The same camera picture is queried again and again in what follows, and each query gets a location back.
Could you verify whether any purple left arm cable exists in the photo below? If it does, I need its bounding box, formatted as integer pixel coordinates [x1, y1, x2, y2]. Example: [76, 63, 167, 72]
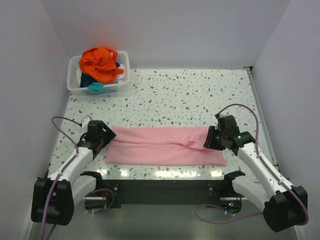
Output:
[39, 116, 88, 240]

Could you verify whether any dark blue t shirt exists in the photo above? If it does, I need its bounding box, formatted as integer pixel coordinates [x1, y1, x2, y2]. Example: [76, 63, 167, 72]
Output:
[80, 73, 97, 88]

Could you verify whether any white garment in basket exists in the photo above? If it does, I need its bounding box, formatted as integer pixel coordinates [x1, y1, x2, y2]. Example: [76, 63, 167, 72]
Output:
[114, 62, 125, 84]

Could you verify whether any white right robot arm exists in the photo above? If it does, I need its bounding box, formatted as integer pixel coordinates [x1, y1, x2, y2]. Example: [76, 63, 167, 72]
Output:
[203, 114, 309, 233]

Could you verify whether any pink t shirt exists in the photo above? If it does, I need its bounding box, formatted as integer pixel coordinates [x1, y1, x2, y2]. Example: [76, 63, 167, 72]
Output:
[105, 126, 227, 166]

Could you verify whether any orange t shirt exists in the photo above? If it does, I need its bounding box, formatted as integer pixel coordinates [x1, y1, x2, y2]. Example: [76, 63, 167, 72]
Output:
[78, 46, 124, 84]

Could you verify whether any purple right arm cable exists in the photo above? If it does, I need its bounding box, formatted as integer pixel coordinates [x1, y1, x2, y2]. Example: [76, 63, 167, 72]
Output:
[194, 103, 310, 226]

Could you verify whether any white plastic laundry basket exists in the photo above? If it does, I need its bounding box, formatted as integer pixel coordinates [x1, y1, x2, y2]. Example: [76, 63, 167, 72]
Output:
[66, 50, 130, 96]

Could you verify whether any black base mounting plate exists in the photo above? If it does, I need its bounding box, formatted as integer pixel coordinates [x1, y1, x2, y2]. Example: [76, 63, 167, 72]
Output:
[83, 178, 245, 213]

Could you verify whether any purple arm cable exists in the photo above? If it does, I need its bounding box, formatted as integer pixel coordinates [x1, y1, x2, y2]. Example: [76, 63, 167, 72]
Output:
[39, 116, 88, 240]
[194, 103, 310, 226]

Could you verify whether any teal t shirt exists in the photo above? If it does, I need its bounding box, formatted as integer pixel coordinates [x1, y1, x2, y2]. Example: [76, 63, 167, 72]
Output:
[86, 82, 105, 94]

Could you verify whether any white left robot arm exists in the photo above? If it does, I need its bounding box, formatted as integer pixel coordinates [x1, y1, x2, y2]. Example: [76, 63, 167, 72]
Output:
[30, 120, 116, 226]

